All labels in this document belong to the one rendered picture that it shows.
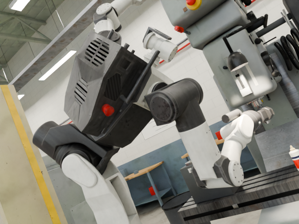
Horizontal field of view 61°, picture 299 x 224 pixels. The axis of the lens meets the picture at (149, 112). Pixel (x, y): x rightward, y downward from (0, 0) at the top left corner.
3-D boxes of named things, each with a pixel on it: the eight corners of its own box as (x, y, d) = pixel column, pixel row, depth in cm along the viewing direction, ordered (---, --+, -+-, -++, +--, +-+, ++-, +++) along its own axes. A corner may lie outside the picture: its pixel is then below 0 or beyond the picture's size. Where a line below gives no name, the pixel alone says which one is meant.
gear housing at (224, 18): (243, 16, 102) (232, -5, 103) (191, 49, 114) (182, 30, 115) (256, 30, 130) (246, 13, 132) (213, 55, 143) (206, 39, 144)
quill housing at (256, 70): (277, 89, 102) (240, 21, 106) (229, 111, 112) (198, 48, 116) (280, 87, 118) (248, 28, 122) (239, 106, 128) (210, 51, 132)
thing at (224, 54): (252, 92, 103) (228, 47, 106) (242, 97, 105) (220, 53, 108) (253, 92, 106) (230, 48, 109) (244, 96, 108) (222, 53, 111)
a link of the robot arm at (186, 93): (189, 133, 69) (169, 86, 68) (167, 138, 75) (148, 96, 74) (211, 117, 76) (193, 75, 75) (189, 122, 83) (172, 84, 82)
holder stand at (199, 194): (233, 194, 116) (214, 154, 118) (195, 203, 129) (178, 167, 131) (241, 184, 125) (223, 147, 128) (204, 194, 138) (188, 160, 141)
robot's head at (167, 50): (163, 66, 87) (176, 43, 86) (139, 51, 90) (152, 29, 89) (166, 69, 94) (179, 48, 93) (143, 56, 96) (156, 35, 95)
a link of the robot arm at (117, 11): (127, 7, 135) (101, 30, 131) (119, -10, 128) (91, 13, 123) (140, 11, 129) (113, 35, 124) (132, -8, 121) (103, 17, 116)
